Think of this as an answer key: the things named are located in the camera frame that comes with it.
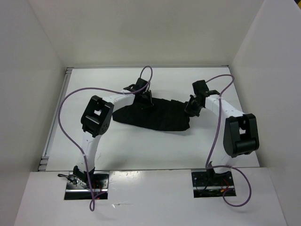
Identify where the black pleated skirt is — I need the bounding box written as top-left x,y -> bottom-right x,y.
112,98 -> 190,131

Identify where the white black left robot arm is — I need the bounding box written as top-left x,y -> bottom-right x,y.
57,78 -> 150,188

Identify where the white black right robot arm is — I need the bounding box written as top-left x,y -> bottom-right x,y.
185,80 -> 260,186

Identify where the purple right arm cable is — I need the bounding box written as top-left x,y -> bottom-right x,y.
204,74 -> 253,207

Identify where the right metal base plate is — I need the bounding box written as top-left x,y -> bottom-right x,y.
191,169 -> 236,198

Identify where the metal base plate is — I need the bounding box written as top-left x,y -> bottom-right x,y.
191,169 -> 236,198
64,171 -> 110,200

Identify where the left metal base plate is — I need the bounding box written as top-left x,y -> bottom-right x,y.
64,171 -> 110,200

